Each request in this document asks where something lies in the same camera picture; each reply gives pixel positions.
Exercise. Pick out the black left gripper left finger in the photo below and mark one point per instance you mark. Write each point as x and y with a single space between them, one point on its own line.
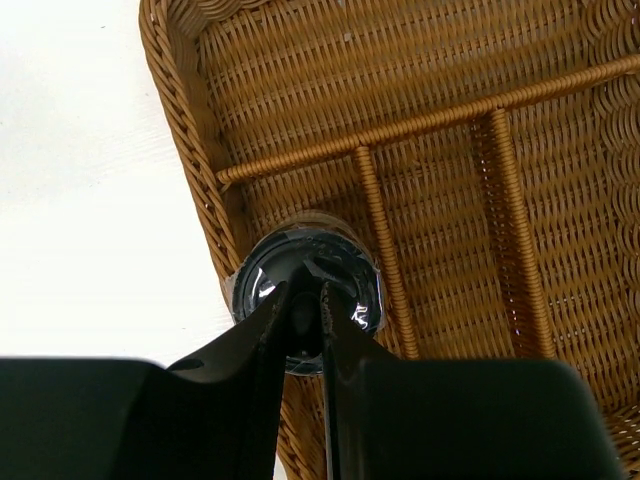
212 415

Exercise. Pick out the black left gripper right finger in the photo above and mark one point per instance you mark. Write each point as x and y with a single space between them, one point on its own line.
388 418

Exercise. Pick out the brown wicker basket tray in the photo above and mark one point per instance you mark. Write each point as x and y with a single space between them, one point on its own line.
485 152

